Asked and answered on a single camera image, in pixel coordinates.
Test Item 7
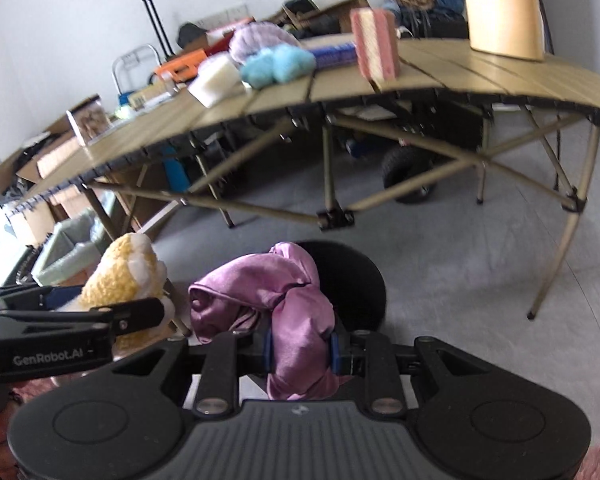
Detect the blue tissue packet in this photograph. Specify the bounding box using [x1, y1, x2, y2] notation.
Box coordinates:
[307, 42, 358, 70]

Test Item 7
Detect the small tan carton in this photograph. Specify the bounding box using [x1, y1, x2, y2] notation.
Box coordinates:
[130, 84, 180, 109]

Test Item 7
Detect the orange red long box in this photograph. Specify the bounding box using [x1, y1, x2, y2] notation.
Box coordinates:
[155, 52, 216, 83]

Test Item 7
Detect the black round bin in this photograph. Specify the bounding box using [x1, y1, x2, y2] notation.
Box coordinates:
[292, 240, 388, 333]

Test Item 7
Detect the white foam block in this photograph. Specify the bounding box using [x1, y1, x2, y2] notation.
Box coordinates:
[187, 52, 243, 107]

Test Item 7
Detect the clear box with brown contents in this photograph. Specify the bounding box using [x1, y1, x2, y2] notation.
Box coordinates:
[67, 95, 112, 147]

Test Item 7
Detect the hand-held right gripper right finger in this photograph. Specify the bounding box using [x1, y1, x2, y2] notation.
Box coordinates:
[330, 332, 486, 420]

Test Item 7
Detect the yellow thermos jug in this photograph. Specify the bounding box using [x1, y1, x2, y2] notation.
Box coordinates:
[457, 0, 546, 61]

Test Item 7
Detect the tan folding table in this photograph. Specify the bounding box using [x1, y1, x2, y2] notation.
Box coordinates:
[2, 37, 600, 321]

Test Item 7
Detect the large cardboard box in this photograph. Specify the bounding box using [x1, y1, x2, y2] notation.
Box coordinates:
[97, 160, 181, 238]

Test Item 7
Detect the pale green storage box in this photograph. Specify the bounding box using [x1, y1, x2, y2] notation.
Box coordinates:
[30, 210, 116, 286]

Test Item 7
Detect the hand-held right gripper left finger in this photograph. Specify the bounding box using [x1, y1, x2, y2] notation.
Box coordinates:
[111, 332, 274, 420]

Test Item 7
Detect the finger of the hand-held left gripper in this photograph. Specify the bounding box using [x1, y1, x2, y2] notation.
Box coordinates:
[0, 286, 86, 311]
[0, 298, 166, 337]

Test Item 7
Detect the pink striped box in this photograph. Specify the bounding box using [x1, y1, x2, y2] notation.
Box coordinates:
[350, 7, 401, 81]

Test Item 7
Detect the open cardboard box with flap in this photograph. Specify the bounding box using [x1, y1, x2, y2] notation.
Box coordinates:
[267, 0, 376, 38]

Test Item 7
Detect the pink satin cloth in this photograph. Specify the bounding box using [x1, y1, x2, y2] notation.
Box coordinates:
[187, 241, 343, 402]

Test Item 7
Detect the blue plush monster toy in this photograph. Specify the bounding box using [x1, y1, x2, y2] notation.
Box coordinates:
[240, 44, 317, 88]

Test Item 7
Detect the black suitcase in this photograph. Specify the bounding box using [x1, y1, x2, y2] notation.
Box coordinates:
[410, 100, 485, 156]

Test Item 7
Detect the black cap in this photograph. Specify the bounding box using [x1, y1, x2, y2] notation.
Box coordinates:
[176, 22, 208, 51]

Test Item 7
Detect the blue foam mat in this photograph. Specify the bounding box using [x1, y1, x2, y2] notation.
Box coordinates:
[161, 145, 192, 193]

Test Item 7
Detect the yellow white plush toy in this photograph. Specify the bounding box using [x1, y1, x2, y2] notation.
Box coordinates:
[77, 232, 177, 356]

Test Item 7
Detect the black wagon wheel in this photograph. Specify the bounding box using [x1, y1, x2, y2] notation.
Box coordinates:
[381, 146, 438, 204]

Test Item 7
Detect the purple fluffy headband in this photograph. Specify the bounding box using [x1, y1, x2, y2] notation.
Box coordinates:
[228, 22, 301, 66]

